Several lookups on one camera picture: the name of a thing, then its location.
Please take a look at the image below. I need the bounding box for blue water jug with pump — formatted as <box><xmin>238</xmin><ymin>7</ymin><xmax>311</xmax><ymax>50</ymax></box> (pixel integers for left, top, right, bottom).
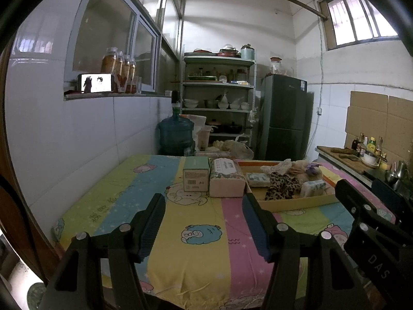
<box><xmin>157</xmin><ymin>90</ymin><xmax>196</xmax><ymax>157</ymax></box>

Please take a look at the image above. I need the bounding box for metal kettle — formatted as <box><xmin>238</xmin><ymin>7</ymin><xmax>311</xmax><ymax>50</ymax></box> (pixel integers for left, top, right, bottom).
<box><xmin>385</xmin><ymin>160</ymin><xmax>409</xmax><ymax>184</ymax></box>

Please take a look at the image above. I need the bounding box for dark green refrigerator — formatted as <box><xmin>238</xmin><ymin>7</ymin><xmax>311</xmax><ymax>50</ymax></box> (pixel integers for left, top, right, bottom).
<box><xmin>256</xmin><ymin>74</ymin><xmax>314</xmax><ymax>161</ymax></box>

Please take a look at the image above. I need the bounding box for smartphone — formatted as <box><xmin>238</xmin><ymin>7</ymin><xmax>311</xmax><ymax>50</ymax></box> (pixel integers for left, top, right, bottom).
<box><xmin>77</xmin><ymin>73</ymin><xmax>114</xmax><ymax>94</ymax></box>

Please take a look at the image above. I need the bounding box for green tissue box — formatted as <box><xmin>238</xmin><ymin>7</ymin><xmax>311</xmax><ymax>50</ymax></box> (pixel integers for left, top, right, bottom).
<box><xmin>183</xmin><ymin>158</ymin><xmax>210</xmax><ymax>192</ymax></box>

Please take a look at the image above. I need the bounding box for black wok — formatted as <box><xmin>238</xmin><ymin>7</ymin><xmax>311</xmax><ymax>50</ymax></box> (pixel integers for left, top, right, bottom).
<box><xmin>223</xmin><ymin>123</ymin><xmax>252</xmax><ymax>133</ymax></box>

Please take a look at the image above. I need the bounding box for cardboard sheet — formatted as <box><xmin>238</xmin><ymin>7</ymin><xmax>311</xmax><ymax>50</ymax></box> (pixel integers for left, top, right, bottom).
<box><xmin>344</xmin><ymin>90</ymin><xmax>413</xmax><ymax>159</ymax></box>

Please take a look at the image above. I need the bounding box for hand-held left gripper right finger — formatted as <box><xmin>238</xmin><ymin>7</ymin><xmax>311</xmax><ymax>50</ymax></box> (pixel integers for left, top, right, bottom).
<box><xmin>242</xmin><ymin>193</ymin><xmax>371</xmax><ymax>310</ymax></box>

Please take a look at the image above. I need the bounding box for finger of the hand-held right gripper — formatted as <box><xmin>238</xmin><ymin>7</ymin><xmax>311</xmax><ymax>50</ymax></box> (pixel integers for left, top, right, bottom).
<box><xmin>335</xmin><ymin>179</ymin><xmax>406</xmax><ymax>250</ymax></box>
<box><xmin>371</xmin><ymin>178</ymin><xmax>413</xmax><ymax>225</ymax></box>

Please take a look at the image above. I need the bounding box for white metal shelf rack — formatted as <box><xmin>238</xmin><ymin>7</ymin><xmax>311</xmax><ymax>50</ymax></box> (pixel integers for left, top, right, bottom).
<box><xmin>181</xmin><ymin>55</ymin><xmax>257</xmax><ymax>156</ymax></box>

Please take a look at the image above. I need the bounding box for beige plastic bucket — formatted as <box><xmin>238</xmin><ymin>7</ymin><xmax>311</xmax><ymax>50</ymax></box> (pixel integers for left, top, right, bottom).
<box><xmin>197</xmin><ymin>126</ymin><xmax>212</xmax><ymax>151</ymax></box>

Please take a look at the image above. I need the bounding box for tall amber glass bottle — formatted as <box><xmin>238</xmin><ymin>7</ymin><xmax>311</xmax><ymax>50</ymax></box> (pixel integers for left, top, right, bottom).
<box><xmin>129</xmin><ymin>59</ymin><xmax>137</xmax><ymax>94</ymax></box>
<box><xmin>123</xmin><ymin>55</ymin><xmax>131</xmax><ymax>92</ymax></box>
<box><xmin>114</xmin><ymin>52</ymin><xmax>125</xmax><ymax>92</ymax></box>

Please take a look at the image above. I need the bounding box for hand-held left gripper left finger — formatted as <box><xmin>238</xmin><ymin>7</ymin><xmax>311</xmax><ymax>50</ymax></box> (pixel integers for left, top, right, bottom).
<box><xmin>38</xmin><ymin>193</ymin><xmax>166</xmax><ymax>310</ymax></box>

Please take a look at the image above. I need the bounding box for white wall cable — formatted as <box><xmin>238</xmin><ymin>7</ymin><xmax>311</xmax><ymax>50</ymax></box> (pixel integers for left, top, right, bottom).
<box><xmin>303</xmin><ymin>16</ymin><xmax>325</xmax><ymax>159</ymax></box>

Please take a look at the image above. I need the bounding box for red pot with glass lid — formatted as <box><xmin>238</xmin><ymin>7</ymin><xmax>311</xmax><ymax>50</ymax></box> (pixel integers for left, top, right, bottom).
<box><xmin>218</xmin><ymin>44</ymin><xmax>241</xmax><ymax>58</ymax></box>

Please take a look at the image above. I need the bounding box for white green-print wipes packet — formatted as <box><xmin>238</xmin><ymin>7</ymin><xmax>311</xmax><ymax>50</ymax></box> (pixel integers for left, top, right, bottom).
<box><xmin>246</xmin><ymin>172</ymin><xmax>271</xmax><ymax>188</ymax></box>

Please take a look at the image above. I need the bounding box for white lace cloth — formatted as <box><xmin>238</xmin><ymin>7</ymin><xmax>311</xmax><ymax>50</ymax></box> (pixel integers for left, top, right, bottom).
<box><xmin>261</xmin><ymin>159</ymin><xmax>292</xmax><ymax>175</ymax></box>

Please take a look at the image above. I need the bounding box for orange-rimmed cardboard box tray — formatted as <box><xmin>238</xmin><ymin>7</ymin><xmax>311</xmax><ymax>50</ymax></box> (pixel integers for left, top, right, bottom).
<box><xmin>237</xmin><ymin>160</ymin><xmax>346</xmax><ymax>213</ymax></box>

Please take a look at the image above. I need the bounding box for white bowl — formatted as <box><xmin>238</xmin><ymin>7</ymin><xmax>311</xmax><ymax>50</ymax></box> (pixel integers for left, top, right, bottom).
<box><xmin>361</xmin><ymin>153</ymin><xmax>380</xmax><ymax>168</ymax></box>

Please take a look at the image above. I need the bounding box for clear plastic bag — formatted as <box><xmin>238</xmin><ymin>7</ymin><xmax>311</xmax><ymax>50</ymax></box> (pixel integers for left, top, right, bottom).
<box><xmin>206</xmin><ymin>139</ymin><xmax>254</xmax><ymax>159</ymax></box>

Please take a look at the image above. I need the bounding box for barred window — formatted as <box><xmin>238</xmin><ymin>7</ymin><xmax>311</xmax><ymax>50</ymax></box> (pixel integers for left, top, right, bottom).
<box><xmin>318</xmin><ymin>0</ymin><xmax>401</xmax><ymax>52</ymax></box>

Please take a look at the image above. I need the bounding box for cartoon printed tablecloth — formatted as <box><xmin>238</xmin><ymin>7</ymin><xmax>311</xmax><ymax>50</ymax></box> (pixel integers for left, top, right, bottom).
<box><xmin>50</xmin><ymin>154</ymin><xmax>397</xmax><ymax>307</ymax></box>

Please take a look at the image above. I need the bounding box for leopard print cloth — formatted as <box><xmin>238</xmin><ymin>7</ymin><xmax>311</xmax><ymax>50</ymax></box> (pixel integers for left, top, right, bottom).
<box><xmin>265</xmin><ymin>172</ymin><xmax>305</xmax><ymax>201</ymax></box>

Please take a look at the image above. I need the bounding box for floral tissue pack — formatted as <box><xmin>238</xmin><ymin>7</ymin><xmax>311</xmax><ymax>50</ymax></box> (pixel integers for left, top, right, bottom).
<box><xmin>208</xmin><ymin>158</ymin><xmax>246</xmax><ymax>198</ymax></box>

